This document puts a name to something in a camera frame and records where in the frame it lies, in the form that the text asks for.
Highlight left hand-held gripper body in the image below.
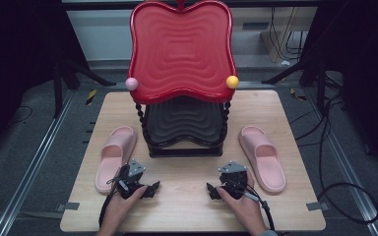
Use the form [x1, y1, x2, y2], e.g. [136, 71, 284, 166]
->
[111, 158, 147, 200]

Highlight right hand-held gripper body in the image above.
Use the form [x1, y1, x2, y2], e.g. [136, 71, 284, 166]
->
[218, 160, 249, 201]

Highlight pink slipper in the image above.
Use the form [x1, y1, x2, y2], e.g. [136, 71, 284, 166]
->
[94, 125, 138, 195]
[237, 125, 287, 195]

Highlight red and black two-tier rack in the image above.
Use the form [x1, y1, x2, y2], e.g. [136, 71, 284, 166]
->
[126, 0, 240, 159]

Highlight person's right hand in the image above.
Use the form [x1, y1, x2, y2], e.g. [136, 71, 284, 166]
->
[217, 170, 268, 234]

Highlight person's left hand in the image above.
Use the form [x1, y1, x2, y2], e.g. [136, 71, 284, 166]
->
[100, 186, 149, 232]

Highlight grey tape piece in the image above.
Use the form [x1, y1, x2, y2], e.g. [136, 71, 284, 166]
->
[306, 202, 330, 211]
[57, 202, 81, 212]

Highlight yellow and black floor tape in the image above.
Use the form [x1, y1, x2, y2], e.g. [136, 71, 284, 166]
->
[85, 88, 97, 106]
[289, 88, 308, 102]

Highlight pink ball knob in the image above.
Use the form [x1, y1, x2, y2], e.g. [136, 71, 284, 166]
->
[125, 77, 139, 91]

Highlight yellow ball knob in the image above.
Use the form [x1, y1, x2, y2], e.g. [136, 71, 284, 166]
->
[225, 75, 240, 89]

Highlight black tripod stand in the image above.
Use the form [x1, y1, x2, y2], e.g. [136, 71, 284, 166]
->
[261, 48, 347, 114]
[50, 48, 117, 119]

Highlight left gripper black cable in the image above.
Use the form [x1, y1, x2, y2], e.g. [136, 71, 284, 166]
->
[98, 175, 123, 228]

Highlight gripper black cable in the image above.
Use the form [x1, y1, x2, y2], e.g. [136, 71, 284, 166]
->
[98, 175, 123, 228]
[229, 179, 276, 231]

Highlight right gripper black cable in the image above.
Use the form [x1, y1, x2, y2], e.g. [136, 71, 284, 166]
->
[229, 179, 276, 231]

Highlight looped black floor cable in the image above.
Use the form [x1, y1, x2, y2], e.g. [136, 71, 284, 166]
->
[317, 94, 378, 226]

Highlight metal floor rail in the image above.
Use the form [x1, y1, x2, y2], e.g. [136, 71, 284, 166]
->
[303, 88, 378, 236]
[0, 89, 77, 236]

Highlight thin black floor cable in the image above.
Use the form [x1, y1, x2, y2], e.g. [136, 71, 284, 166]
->
[9, 104, 34, 126]

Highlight hanging black cables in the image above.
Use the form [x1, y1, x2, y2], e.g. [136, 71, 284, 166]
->
[270, 6, 307, 62]

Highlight grey wall vent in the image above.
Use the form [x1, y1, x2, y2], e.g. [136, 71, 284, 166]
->
[242, 22, 271, 31]

